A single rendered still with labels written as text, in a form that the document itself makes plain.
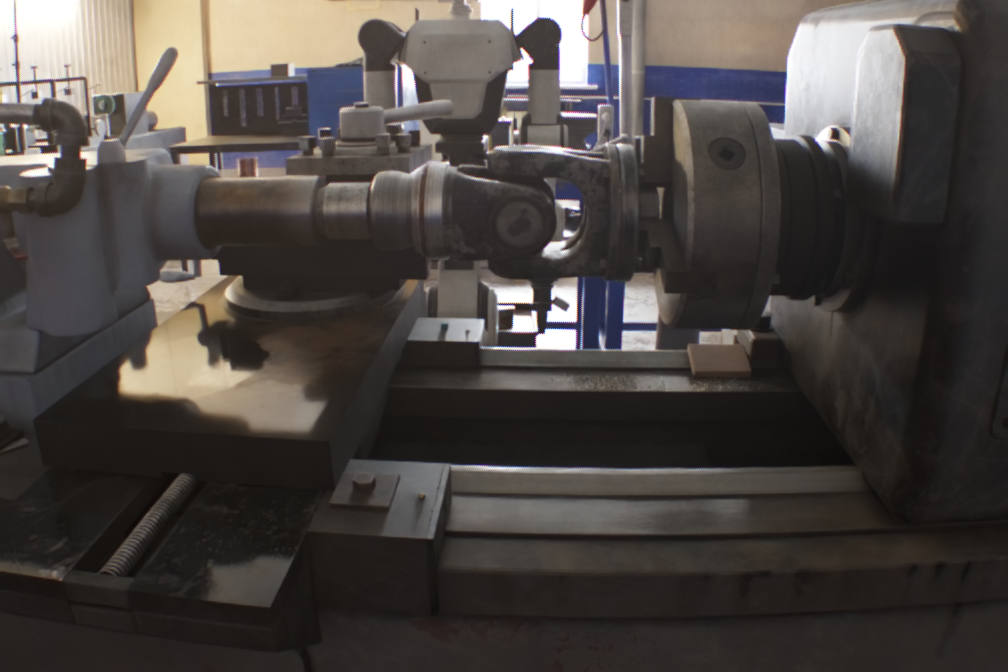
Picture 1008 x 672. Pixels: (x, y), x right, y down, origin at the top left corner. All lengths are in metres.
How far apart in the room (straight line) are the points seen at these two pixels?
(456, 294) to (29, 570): 1.48
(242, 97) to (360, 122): 4.30
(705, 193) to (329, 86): 2.23
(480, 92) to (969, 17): 1.46
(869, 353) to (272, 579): 0.61
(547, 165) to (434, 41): 1.21
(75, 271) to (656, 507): 0.65
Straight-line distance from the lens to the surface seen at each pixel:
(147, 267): 0.89
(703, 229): 0.72
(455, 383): 1.02
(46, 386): 0.94
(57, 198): 0.82
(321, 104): 2.86
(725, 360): 1.09
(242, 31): 8.50
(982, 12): 0.69
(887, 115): 0.68
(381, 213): 0.81
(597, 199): 0.79
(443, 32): 1.97
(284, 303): 1.02
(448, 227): 0.79
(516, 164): 0.79
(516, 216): 0.77
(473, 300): 1.97
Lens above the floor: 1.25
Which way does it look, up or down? 17 degrees down
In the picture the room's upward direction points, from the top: straight up
